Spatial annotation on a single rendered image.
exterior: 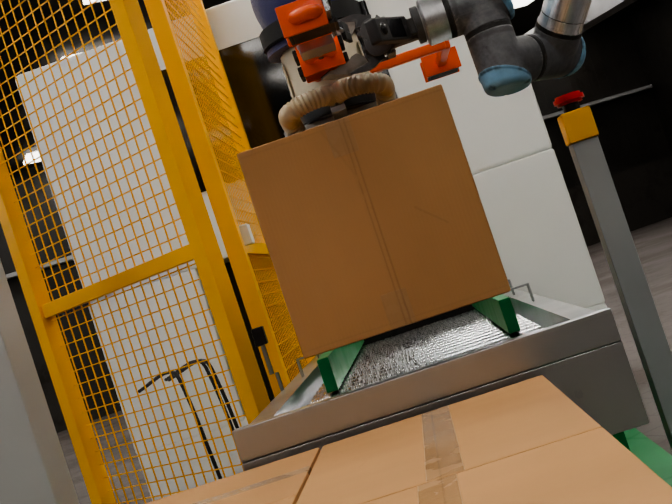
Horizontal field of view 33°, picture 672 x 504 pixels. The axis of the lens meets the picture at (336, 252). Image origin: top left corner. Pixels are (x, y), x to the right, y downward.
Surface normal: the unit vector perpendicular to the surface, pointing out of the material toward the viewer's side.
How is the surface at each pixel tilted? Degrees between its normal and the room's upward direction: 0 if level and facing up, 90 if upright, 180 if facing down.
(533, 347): 90
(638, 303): 90
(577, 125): 90
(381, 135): 90
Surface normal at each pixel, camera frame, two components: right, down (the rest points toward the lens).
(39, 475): -0.07, 0.00
